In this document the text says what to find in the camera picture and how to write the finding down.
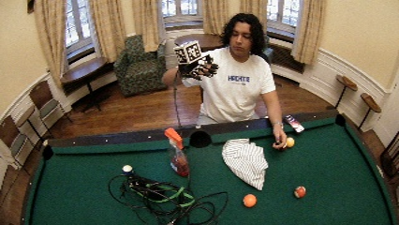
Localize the wooden chair with grey seat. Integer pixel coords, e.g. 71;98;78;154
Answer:
0;114;37;176
26;79;74;139

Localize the thin black glove cable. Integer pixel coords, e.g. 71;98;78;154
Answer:
170;69;184;128

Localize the dark radiator grille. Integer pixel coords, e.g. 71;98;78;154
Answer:
267;42;307;75

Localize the beige curtain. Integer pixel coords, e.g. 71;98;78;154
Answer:
33;0;70;87
200;0;230;36
239;0;268;21
89;0;128;63
288;0;328;66
131;0;162;53

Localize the round wooden table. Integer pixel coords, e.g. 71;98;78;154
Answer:
172;33;226;53

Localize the tangle of black cables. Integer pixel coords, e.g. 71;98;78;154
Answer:
107;172;230;225

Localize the dark chair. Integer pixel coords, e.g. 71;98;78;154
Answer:
378;130;399;180

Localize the spray bottle with orange trigger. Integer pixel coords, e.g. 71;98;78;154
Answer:
163;127;191;178

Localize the green strap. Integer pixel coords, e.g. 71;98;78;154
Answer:
142;185;196;209

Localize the small wooden side table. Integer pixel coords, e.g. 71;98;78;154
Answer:
332;74;359;111
356;92;382;130

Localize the wooden wall table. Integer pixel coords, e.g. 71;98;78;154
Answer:
59;56;110;113

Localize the person in white T-shirt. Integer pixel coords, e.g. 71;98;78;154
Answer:
160;12;289;150

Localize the green patterned armchair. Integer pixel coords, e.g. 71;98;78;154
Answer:
111;34;168;98

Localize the striped white cloth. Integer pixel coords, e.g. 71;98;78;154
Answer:
220;138;269;191

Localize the white marker cube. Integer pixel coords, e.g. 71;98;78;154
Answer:
172;40;204;66

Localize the red striped billiard ball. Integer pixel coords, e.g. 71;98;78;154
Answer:
292;186;308;200

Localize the orange billiard ball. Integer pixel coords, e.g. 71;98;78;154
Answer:
241;193;257;209

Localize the paned window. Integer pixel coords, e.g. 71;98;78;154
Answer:
265;0;301;29
63;0;94;48
159;0;204;18

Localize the dark pool table rail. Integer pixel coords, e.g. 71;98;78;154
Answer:
39;110;348;158

